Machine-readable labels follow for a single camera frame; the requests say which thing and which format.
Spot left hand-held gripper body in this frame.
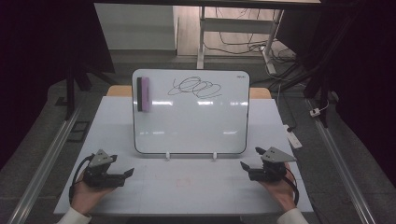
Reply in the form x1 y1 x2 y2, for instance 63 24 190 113
81 148 127 189

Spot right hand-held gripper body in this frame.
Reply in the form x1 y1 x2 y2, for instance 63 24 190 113
247 147 298 183

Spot purple whiteboard eraser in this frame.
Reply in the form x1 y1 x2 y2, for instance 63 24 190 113
135 77 150 113

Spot white whiteboard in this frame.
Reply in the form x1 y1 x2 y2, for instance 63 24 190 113
131 68 251 156

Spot person's left hand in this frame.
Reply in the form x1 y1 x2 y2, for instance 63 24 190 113
70 174 117 217

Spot person's right hand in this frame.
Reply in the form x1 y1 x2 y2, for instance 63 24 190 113
260 171 298 213

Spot white table mat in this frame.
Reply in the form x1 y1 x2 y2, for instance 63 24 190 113
53 95 314 217

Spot black metal stand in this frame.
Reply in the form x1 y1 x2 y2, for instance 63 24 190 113
55 62 116 120

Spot black tripod stand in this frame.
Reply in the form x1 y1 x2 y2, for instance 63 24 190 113
269 55 331 129

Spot black curtain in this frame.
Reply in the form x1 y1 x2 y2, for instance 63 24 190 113
0 0 116 169
276 0 396 188

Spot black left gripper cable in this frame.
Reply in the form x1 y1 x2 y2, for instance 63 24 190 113
68 153 96 204

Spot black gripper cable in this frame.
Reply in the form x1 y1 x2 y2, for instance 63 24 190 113
281 166 300 206
68 153 96 204

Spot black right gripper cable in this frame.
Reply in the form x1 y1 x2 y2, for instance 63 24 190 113
281 166 300 206

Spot black floor frame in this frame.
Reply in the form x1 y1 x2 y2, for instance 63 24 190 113
67 120 92 144

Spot aluminium rail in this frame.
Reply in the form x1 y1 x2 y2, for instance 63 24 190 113
306 99 376 224
7 104 82 224

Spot black floor cables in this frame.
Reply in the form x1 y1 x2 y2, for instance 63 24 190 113
204 7 297 64

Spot white desk frame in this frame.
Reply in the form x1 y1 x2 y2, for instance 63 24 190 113
196 6 285 76

